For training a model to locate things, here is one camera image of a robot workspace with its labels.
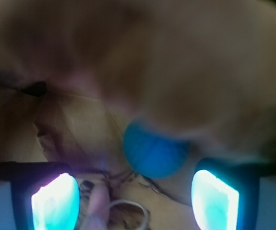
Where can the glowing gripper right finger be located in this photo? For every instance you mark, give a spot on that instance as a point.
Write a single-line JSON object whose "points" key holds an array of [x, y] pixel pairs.
{"points": [[234, 197]]}

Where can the blue rubber ball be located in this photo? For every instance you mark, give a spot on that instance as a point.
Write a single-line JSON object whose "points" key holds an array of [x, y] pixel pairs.
{"points": [[151, 154]]}

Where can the brown paper bag basket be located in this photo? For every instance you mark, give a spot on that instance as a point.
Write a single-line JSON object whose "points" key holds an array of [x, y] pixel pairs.
{"points": [[199, 70]]}

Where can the pink plush bunny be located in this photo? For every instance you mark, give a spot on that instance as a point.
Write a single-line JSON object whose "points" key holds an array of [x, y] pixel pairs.
{"points": [[95, 206]]}

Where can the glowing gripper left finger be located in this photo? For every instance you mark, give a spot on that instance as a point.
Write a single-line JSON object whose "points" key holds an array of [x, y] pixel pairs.
{"points": [[38, 196]]}

